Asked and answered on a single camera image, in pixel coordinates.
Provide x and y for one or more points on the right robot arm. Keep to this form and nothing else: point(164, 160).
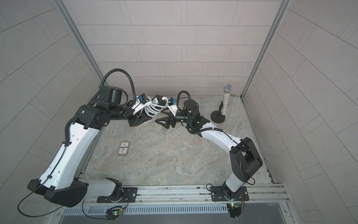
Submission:
point(244, 158)

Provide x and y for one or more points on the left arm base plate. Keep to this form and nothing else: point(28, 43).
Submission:
point(123, 195)

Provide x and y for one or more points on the controller board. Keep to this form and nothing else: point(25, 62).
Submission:
point(234, 210)
point(113, 213)

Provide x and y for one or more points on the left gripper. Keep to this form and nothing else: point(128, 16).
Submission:
point(137, 120)

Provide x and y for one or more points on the left controller board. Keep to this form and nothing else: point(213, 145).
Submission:
point(113, 213)

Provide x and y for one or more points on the aluminium mounting rail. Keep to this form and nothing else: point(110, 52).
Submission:
point(262, 193)

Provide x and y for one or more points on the black power strip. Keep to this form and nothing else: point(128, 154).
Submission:
point(160, 101)

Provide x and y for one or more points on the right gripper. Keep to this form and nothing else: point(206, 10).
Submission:
point(171, 119)

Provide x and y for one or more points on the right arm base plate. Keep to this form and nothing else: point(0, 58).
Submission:
point(224, 194)

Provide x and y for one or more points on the glittery microphone on stand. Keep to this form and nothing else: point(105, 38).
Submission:
point(220, 115)

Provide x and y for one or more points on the right controller board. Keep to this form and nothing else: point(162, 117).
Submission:
point(234, 210)

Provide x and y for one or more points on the small white card box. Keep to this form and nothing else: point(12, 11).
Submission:
point(123, 148)

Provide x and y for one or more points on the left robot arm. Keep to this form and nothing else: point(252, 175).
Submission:
point(58, 183)

